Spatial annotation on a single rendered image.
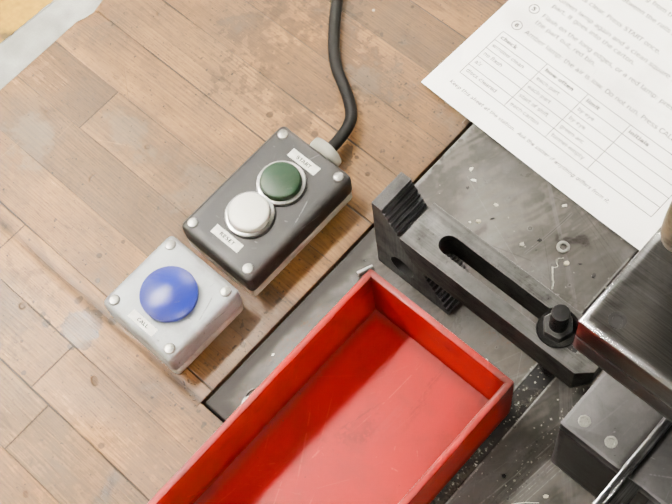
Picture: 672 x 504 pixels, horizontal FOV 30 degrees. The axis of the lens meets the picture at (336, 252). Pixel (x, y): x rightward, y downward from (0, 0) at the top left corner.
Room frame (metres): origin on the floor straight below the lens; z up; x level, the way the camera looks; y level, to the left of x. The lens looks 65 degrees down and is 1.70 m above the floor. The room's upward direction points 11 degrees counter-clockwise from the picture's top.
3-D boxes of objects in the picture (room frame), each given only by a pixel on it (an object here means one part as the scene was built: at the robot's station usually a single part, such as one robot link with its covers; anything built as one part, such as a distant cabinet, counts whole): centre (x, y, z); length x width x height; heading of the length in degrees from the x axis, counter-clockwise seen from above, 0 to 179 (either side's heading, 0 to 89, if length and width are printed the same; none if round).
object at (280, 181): (0.42, 0.03, 0.93); 0.03 x 0.03 x 0.02
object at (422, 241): (0.29, -0.10, 0.95); 0.15 x 0.03 x 0.10; 38
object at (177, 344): (0.35, 0.12, 0.90); 0.07 x 0.07 x 0.06; 38
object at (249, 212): (0.40, 0.05, 0.93); 0.03 x 0.03 x 0.02
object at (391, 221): (0.35, -0.06, 0.95); 0.06 x 0.03 x 0.09; 38
